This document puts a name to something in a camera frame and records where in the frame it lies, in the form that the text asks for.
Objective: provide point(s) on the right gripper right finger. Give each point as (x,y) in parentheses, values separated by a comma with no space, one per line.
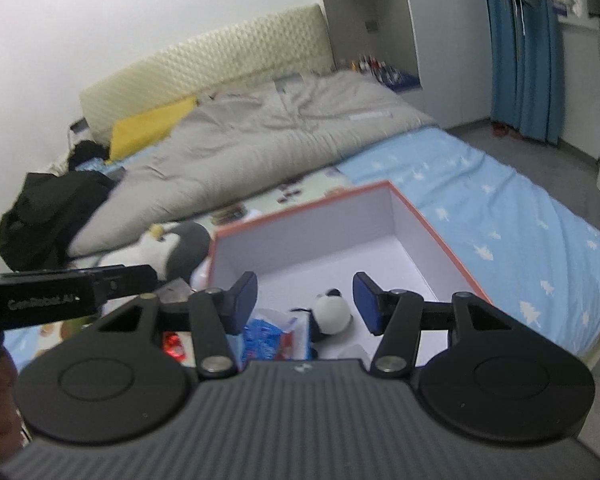
(373,303)

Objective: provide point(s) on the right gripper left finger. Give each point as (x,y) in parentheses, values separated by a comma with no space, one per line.
(239,302)

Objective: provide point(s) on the blue white plastic bag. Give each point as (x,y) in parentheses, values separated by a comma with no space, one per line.
(273,336)

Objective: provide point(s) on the small panda plush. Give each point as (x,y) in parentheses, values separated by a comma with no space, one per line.
(330,315)

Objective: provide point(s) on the red snack packet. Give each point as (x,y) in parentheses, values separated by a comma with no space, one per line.
(173,346)

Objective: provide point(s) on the pink cardboard box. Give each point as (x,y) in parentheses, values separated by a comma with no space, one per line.
(301,252)

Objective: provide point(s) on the black clothing pile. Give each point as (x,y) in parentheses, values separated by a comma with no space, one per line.
(50,210)

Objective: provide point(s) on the grey white penguin plush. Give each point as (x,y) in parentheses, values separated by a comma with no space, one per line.
(172,251)

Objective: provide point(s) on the light blue bed sheet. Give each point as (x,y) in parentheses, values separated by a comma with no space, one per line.
(537,261)

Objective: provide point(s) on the grey duvet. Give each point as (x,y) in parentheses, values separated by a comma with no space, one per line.
(241,143)

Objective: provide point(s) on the yellow pillow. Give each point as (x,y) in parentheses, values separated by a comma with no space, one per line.
(132,134)

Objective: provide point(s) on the cream quilted headboard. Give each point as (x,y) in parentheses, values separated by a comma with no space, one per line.
(250,53)

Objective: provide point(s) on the grey wardrobe cabinet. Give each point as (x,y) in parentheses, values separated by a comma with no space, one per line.
(443,46)

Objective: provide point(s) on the blue curtain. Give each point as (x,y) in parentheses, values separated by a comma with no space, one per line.
(528,84)

